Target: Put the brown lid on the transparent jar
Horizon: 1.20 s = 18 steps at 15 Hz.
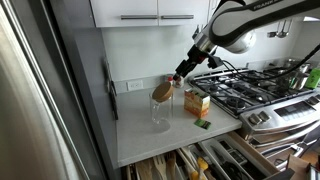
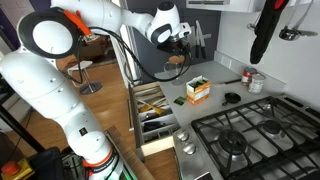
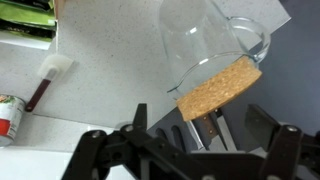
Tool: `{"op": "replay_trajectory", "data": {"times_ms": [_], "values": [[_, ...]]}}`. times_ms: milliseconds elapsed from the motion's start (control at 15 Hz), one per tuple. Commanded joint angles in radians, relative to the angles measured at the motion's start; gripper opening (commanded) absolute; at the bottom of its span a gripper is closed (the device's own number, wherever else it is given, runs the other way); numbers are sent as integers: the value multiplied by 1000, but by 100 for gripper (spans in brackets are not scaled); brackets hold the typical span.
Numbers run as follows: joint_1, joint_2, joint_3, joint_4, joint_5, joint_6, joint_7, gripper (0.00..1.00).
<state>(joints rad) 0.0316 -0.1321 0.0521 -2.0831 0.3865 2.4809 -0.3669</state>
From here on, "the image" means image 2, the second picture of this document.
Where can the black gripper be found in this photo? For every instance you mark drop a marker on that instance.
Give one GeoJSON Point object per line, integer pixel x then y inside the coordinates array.
{"type": "Point", "coordinates": [170, 46]}

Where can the brown cork lid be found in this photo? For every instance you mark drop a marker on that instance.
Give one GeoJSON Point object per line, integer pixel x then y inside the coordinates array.
{"type": "Point", "coordinates": [176, 59]}

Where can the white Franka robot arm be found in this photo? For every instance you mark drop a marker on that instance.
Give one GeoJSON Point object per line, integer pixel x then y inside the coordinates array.
{"type": "Point", "coordinates": [50, 83]}

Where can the clear glass pitcher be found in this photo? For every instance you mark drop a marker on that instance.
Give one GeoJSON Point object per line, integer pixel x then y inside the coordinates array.
{"type": "Point", "coordinates": [175, 73]}

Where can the magnetic knife strip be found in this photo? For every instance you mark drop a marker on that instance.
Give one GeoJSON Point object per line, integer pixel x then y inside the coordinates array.
{"type": "Point", "coordinates": [208, 36]}

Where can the orange white cardboard box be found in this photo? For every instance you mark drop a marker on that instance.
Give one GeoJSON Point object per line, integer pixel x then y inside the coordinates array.
{"type": "Point", "coordinates": [198, 90]}

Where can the small green packet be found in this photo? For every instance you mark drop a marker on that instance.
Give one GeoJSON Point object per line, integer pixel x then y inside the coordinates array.
{"type": "Point", "coordinates": [180, 100]}

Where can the small black skillet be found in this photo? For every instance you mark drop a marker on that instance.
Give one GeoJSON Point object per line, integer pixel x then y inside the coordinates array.
{"type": "Point", "coordinates": [232, 98]}

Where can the white upper cabinet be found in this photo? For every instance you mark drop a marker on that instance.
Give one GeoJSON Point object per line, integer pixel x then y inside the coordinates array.
{"type": "Point", "coordinates": [230, 6]}

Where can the red label tin can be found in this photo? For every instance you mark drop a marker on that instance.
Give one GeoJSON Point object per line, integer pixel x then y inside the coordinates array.
{"type": "Point", "coordinates": [248, 76]}

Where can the black kitchen utensils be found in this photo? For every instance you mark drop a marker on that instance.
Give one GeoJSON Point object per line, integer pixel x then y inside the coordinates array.
{"type": "Point", "coordinates": [154, 126]}

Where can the silver stove knob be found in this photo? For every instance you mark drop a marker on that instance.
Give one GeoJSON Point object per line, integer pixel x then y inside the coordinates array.
{"type": "Point", "coordinates": [189, 148]}
{"type": "Point", "coordinates": [183, 135]}

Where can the steel hanging utensil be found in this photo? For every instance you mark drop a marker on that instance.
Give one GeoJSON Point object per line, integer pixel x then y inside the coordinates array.
{"type": "Point", "coordinates": [252, 26]}

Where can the white label tin can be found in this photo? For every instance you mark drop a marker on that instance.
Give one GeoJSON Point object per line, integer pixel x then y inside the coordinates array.
{"type": "Point", "coordinates": [256, 83]}

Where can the black oven mitt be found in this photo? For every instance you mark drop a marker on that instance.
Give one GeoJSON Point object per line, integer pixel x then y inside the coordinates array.
{"type": "Point", "coordinates": [266, 30]}

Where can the open utensil drawer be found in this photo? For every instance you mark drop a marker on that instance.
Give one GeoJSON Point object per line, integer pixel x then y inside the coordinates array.
{"type": "Point", "coordinates": [156, 146]}

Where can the white bar stool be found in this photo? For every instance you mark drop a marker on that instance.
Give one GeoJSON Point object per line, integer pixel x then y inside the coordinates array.
{"type": "Point", "coordinates": [87, 87]}

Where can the wooden plank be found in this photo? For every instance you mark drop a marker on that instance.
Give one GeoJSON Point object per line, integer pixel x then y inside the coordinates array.
{"type": "Point", "coordinates": [131, 156]}

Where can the stainless gas stove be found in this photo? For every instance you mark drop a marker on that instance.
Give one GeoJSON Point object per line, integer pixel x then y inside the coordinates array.
{"type": "Point", "coordinates": [253, 140]}

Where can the steel ladle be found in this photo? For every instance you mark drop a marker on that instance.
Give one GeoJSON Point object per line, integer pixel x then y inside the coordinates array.
{"type": "Point", "coordinates": [290, 33]}

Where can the black box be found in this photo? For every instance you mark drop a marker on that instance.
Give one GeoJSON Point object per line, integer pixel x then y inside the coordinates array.
{"type": "Point", "coordinates": [45, 165]}

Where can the black metal stand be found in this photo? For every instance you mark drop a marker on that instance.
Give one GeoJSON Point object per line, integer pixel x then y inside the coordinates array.
{"type": "Point", "coordinates": [20, 128]}

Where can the yellow button box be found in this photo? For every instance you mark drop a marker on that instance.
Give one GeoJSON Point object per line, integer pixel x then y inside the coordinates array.
{"type": "Point", "coordinates": [25, 172]}

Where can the red emergency stop button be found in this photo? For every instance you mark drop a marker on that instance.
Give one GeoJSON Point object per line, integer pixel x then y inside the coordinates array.
{"type": "Point", "coordinates": [10, 168]}

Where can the white wall outlet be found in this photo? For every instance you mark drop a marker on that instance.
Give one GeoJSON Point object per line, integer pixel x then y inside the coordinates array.
{"type": "Point", "coordinates": [225, 61]}

